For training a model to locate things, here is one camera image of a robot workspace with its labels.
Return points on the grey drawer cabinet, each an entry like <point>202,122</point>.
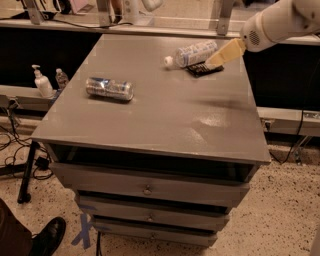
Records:
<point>171,163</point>

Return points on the black stand leg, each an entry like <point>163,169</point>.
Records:
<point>24,196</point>

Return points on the black rxbar chocolate wrapper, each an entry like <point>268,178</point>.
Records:
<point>200,69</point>

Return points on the crushed silver drink can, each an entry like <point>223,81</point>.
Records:
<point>109,88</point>

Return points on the blue tape cross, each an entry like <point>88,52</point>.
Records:
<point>83,236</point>

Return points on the brown trouser leg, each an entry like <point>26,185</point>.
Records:
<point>15,238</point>

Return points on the small clear bottle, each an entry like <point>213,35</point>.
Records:
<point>61,78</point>

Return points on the white pump soap bottle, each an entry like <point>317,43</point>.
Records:
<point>42,83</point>

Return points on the clear plastic water bottle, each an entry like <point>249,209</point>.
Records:
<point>190,55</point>

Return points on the black leather shoe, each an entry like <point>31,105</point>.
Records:
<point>49,239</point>

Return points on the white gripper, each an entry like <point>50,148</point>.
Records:
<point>256,36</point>

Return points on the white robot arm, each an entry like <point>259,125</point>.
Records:
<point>276,23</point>

